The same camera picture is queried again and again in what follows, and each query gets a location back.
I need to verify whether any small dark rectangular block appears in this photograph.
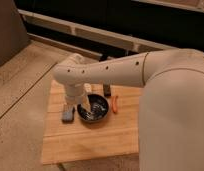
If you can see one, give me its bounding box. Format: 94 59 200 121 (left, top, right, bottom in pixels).
103 84 111 97

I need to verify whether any small clear bottle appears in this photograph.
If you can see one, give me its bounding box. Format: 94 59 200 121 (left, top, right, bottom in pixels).
84 83 92 94

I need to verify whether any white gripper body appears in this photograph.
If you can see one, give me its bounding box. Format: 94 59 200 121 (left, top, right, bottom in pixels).
65 84 91 111

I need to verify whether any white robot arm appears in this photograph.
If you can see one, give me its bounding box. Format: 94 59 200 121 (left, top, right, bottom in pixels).
54 49 204 171

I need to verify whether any black ceramic bowl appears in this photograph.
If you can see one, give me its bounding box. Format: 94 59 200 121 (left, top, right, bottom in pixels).
77 94 109 123

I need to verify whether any white window rail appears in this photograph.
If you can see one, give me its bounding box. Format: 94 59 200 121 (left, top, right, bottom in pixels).
18 9 173 56

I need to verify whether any blue sponge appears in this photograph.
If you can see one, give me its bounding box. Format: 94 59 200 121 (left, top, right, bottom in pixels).
62 105 75 122

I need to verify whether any grey cabinet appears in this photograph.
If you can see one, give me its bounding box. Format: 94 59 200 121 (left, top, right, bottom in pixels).
0 0 30 66

